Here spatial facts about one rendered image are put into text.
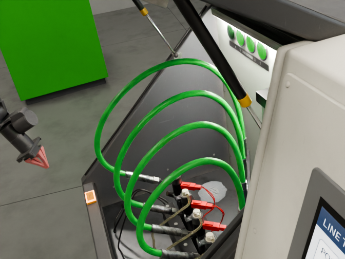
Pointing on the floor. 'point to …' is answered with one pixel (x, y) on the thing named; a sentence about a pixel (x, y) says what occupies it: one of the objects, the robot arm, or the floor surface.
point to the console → (294, 143)
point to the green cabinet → (51, 47)
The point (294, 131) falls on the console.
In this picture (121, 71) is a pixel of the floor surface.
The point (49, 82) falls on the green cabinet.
